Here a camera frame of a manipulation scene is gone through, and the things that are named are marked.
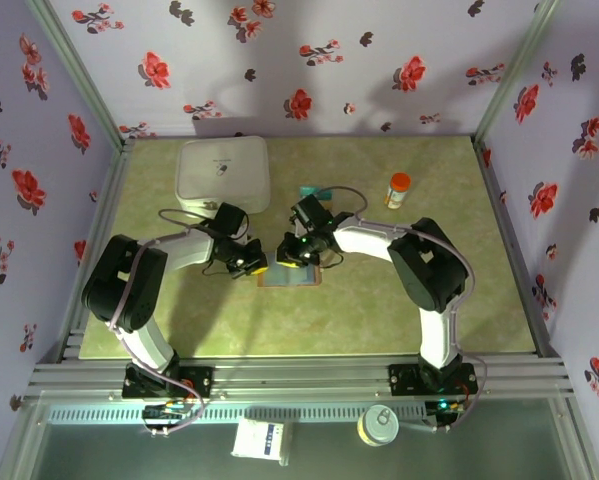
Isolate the aluminium side rail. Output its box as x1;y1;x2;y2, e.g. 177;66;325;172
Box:
471;137;564;359
37;138;136;362

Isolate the orange cap pill bottle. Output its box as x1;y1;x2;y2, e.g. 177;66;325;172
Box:
382;172;412;211

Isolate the small control circuit board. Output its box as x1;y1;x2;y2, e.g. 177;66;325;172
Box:
425;397;466;432
142;399;189;437

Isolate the slotted grey cable duct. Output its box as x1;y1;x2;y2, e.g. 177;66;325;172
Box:
47;403;430;425

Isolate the aluminium lower frame bar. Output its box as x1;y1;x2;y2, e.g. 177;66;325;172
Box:
0;397;48;480
561;397;599;480

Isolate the white zip medicine pouch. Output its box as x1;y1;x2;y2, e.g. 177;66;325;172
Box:
175;135;272;220

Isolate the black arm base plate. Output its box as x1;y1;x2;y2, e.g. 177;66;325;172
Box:
122;366;215;400
388;363;478;397

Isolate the aluminium wide rail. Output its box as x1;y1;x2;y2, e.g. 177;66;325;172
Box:
26;355;576;401

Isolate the white box with blue print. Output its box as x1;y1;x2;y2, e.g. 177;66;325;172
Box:
230;418;293;467

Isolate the aluminium corner post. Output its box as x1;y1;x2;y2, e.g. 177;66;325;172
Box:
472;0;563;141
26;0;130;146

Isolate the tin can with pull tab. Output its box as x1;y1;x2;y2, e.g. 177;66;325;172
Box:
356;403;400;447

